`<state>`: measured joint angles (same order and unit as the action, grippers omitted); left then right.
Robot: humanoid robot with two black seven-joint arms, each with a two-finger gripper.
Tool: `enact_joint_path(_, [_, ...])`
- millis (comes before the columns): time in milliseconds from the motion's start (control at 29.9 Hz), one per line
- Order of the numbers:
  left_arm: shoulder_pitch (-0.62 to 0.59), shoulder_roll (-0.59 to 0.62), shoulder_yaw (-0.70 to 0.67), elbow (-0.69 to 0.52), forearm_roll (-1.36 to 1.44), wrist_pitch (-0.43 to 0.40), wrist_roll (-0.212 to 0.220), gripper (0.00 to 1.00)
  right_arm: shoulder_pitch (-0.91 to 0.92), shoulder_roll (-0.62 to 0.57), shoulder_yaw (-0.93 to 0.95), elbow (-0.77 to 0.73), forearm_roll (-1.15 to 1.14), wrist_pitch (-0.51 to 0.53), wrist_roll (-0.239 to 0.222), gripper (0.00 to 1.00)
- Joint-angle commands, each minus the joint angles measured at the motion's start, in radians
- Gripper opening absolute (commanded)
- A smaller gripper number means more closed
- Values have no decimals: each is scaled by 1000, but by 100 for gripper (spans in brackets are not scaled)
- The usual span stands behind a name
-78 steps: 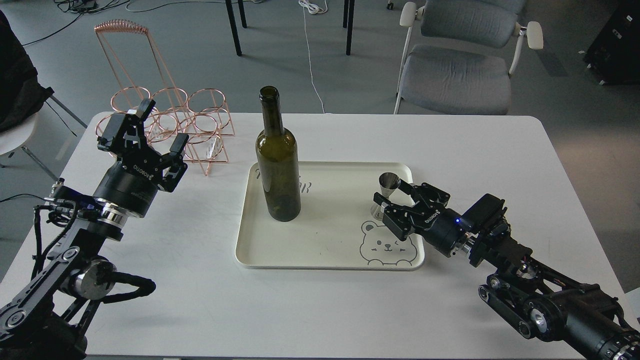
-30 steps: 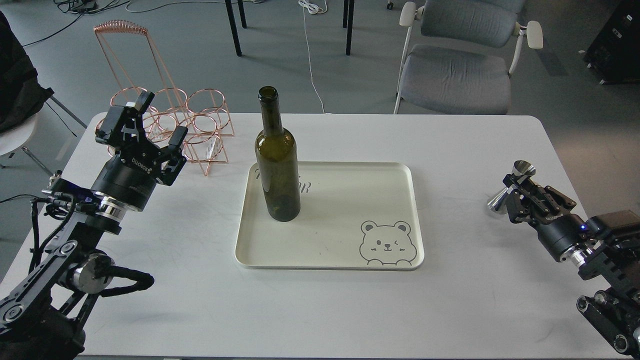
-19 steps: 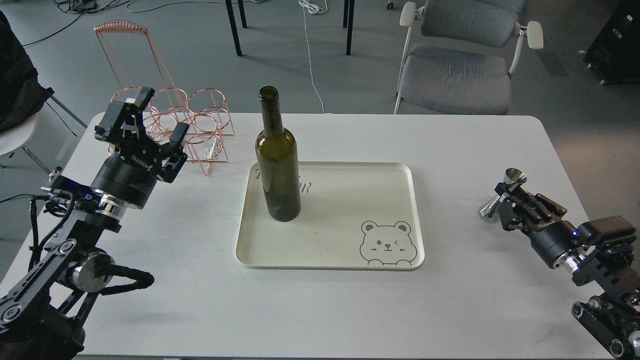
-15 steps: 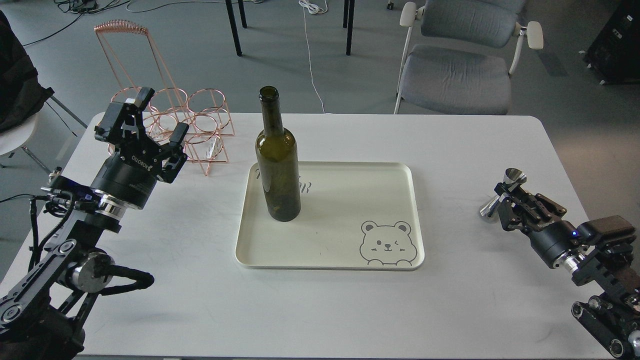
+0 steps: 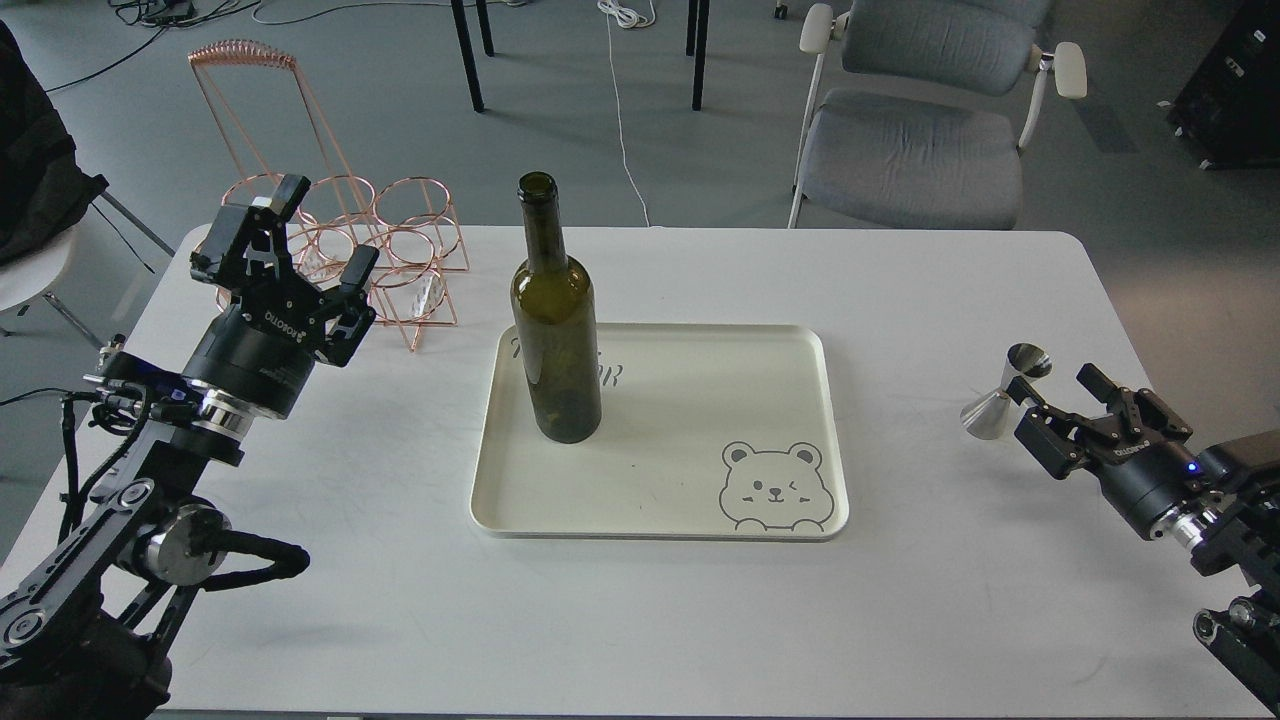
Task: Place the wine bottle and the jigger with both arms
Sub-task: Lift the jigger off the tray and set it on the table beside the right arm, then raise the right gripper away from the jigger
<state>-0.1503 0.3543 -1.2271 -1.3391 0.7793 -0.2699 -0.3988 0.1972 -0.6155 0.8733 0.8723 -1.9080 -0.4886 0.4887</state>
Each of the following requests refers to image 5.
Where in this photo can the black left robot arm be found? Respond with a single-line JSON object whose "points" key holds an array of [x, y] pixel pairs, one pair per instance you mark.
{"points": [[86, 634]]}

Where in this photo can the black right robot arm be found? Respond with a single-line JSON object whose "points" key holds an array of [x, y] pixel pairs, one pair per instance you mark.
{"points": [[1220, 505]]}

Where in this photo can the white chair with black coat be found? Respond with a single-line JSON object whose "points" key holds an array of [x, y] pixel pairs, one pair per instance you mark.
{"points": [[45, 196]]}

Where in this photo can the grey office chair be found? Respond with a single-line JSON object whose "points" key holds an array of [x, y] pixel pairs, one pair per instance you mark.
{"points": [[910, 163]]}

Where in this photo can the steel jigger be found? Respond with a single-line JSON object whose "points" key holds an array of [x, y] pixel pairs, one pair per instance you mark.
{"points": [[986, 418]]}

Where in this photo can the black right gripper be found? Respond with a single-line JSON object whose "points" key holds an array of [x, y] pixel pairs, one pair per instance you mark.
{"points": [[1149, 486]]}

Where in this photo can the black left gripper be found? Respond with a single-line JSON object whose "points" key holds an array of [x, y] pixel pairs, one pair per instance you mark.
{"points": [[259, 362]]}

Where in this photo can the black cabinet right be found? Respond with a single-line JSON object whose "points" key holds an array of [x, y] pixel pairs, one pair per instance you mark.
{"points": [[1229, 109]]}

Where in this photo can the dark green wine bottle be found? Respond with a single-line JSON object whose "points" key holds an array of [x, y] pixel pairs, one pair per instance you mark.
{"points": [[553, 302]]}

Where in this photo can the cream bear tray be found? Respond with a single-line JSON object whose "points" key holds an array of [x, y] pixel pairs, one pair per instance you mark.
{"points": [[708, 432]]}

